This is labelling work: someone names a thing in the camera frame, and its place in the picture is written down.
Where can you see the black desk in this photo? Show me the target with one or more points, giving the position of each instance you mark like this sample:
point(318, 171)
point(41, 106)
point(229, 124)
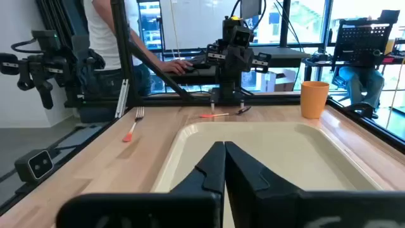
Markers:
point(278, 54)

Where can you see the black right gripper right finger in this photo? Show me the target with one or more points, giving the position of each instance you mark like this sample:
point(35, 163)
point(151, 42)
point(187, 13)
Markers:
point(269, 206)

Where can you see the cardboard box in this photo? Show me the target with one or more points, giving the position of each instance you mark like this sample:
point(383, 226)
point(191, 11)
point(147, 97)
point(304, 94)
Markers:
point(280, 80)

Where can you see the black computer mouse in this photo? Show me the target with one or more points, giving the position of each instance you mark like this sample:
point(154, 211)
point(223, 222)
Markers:
point(190, 68)

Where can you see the grey monitor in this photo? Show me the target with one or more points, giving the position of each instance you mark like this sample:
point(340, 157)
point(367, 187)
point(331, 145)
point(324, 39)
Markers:
point(250, 8)

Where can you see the person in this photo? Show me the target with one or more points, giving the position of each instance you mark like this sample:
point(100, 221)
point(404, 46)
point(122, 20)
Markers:
point(104, 38)
point(360, 82)

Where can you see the white metal strip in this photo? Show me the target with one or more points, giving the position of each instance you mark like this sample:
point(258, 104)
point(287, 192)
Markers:
point(121, 98)

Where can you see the black frame post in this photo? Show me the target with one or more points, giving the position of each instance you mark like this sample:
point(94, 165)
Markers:
point(121, 47)

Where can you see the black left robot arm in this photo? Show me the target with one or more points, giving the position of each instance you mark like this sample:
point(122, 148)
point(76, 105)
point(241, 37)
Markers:
point(229, 90)

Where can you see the black table-level camera box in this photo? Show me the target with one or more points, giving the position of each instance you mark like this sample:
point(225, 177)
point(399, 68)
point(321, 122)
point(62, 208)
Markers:
point(34, 164)

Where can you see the whiteboard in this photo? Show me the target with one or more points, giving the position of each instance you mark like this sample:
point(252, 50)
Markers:
point(199, 22)

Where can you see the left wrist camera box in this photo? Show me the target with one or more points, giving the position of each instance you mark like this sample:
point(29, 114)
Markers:
point(242, 37)

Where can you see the cream plastic tray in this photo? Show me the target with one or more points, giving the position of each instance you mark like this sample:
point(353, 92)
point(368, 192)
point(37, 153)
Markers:
point(284, 152)

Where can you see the black folded stand rods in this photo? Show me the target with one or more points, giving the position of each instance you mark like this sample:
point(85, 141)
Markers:
point(53, 16)

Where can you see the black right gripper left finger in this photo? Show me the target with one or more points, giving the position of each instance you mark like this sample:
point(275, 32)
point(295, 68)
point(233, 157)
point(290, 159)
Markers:
point(190, 209)

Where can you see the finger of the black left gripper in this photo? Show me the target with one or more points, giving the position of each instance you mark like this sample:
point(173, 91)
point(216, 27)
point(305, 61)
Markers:
point(216, 60)
point(261, 66)

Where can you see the orange plastic cup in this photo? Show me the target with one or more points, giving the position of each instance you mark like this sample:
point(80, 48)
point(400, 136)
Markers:
point(314, 101)

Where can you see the black office chair base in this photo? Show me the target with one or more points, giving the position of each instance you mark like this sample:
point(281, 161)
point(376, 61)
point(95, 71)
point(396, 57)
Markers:
point(360, 109)

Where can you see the small white mounting peg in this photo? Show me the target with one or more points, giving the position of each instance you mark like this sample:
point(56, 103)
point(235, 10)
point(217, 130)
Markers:
point(242, 104)
point(212, 108)

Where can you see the black pegboard panel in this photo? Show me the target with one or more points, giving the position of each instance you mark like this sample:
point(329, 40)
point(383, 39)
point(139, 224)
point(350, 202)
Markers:
point(360, 41)

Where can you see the black diagonal frame brace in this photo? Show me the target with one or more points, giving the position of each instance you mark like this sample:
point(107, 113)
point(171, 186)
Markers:
point(164, 76)

